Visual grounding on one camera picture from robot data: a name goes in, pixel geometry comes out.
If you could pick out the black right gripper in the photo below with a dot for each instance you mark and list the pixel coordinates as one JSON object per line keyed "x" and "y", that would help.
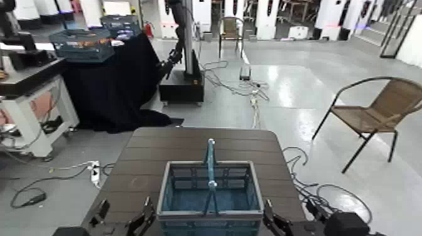
{"x": 308, "y": 230}

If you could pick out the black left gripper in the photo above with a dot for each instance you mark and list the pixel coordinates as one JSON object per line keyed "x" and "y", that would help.
{"x": 105, "y": 230}

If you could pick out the blue crate with grey rim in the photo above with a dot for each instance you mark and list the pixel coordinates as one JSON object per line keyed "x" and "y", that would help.
{"x": 227, "y": 201}

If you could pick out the robot base with grey column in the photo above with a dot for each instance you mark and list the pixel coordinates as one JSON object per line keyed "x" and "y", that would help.
{"x": 181, "y": 89}

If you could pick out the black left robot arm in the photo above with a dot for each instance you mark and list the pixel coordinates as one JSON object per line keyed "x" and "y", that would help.
{"x": 69, "y": 231}

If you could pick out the blue crate with orange items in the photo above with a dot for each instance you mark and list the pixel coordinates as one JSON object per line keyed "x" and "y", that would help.
{"x": 82, "y": 49}

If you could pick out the dark blue plastic crate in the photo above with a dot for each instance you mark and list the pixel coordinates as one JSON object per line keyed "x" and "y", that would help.
{"x": 122, "y": 26}

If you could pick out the white power strip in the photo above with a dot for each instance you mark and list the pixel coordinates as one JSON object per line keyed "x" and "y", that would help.
{"x": 95, "y": 173}

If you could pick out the black power adapter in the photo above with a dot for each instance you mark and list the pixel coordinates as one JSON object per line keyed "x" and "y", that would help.
{"x": 52, "y": 125}

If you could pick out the white cart with dark top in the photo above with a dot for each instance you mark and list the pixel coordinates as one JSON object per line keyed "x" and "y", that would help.
{"x": 26, "y": 131}

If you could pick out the black tablecloth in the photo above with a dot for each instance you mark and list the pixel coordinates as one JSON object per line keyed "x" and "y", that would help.
{"x": 112, "y": 89}

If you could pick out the grey box device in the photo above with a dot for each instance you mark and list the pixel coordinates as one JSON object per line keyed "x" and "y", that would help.
{"x": 245, "y": 73}

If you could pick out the black box device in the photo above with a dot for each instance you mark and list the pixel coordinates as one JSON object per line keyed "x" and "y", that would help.
{"x": 31, "y": 59}

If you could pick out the white box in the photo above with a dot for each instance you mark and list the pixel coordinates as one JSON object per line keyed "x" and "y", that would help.
{"x": 298, "y": 32}

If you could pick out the red fire extinguisher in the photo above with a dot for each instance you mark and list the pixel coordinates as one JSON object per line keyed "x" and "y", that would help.
{"x": 149, "y": 30}

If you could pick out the grey waste bin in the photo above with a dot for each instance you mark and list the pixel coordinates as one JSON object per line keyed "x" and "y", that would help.
{"x": 207, "y": 36}

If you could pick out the white kiosk column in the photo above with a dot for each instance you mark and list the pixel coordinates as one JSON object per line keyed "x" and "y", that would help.
{"x": 267, "y": 19}
{"x": 329, "y": 19}
{"x": 201, "y": 13}
{"x": 90, "y": 13}

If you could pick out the white display panel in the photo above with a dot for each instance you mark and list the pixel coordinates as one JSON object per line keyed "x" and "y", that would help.
{"x": 117, "y": 8}

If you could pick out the black monitor stand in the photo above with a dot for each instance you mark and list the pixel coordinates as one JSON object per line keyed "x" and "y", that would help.
{"x": 13, "y": 31}

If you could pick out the large wicker chair black frame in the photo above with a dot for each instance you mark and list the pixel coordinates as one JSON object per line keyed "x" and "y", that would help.
{"x": 362, "y": 120}

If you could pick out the black metal frame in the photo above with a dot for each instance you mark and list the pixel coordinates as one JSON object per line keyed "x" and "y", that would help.
{"x": 387, "y": 56}

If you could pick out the small wicker chair black frame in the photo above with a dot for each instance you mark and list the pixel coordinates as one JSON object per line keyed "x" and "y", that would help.
{"x": 230, "y": 28}

